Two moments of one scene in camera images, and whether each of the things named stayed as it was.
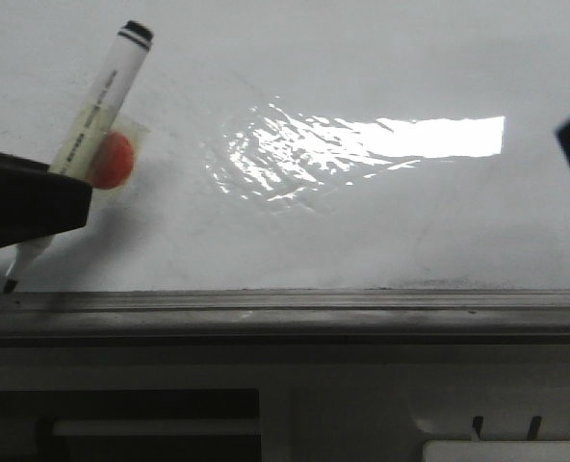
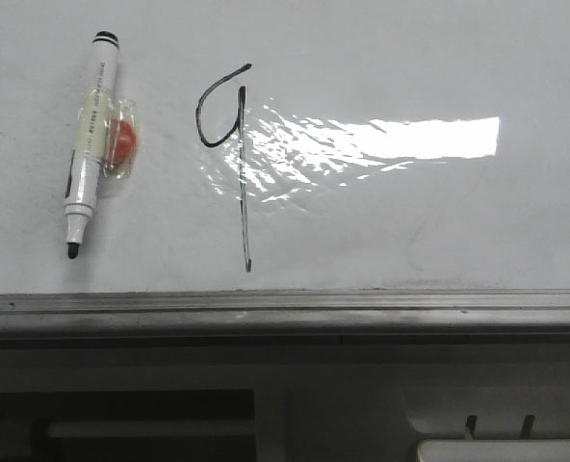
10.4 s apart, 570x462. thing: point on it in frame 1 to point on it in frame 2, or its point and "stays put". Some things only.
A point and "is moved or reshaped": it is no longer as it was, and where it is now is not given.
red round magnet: [114, 161] is moved or reshaped
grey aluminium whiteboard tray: [287, 317] stays put
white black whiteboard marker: [91, 124] is moved or reshaped
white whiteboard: [304, 145] stays put
